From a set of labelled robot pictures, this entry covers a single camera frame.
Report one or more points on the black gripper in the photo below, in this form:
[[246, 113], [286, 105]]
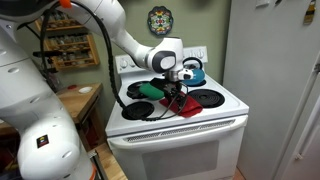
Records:
[[173, 88]]

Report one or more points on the red towel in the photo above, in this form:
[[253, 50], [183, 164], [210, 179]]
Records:
[[191, 108]]

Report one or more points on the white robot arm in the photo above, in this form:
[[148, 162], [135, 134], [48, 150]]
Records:
[[26, 93]]

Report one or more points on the white stove knob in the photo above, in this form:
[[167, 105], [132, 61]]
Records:
[[192, 54], [123, 63], [200, 53]]

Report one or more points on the white electric stove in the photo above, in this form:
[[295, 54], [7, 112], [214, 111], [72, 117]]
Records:
[[180, 160]]

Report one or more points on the green round pot holder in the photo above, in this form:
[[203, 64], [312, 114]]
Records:
[[150, 90]]

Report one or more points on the blue kettle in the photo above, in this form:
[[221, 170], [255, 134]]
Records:
[[199, 79]]

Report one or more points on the small white dish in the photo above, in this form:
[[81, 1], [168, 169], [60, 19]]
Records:
[[85, 90]]

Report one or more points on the white refrigerator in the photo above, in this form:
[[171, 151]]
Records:
[[266, 83]]

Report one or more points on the wooden robot platform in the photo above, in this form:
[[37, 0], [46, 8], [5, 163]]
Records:
[[110, 165]]

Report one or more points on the wooden side table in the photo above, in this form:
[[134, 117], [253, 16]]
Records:
[[76, 100]]

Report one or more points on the small red lid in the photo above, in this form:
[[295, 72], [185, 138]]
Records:
[[72, 87]]

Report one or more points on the white paper note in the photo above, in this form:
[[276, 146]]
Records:
[[262, 3]]

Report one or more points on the gold fridge magnet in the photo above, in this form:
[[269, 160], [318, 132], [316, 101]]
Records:
[[310, 13]]

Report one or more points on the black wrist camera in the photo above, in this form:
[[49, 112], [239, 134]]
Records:
[[158, 83]]

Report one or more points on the colourful decorative wall plate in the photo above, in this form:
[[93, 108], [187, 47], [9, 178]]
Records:
[[160, 20]]

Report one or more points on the black stereo camera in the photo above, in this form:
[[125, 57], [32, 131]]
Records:
[[43, 53]]

